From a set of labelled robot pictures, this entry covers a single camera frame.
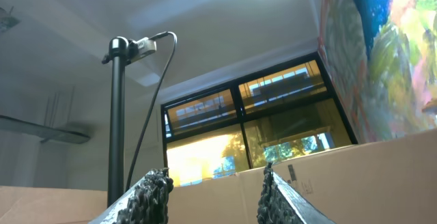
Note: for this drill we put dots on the silver overhead camera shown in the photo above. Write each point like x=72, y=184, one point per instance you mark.
x=141, y=48

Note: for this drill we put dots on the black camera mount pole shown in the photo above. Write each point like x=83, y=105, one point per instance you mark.
x=117, y=54

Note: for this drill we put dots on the brown cardboard barrier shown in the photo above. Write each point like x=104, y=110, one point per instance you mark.
x=381, y=182

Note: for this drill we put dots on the black framed window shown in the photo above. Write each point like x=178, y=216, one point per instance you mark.
x=282, y=112

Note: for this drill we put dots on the hanging ceiling light fixture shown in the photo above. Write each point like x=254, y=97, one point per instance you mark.
x=44, y=132

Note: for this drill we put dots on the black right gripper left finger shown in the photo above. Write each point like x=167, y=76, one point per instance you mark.
x=145, y=202

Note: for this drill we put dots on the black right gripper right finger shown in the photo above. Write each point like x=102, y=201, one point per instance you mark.
x=282, y=204

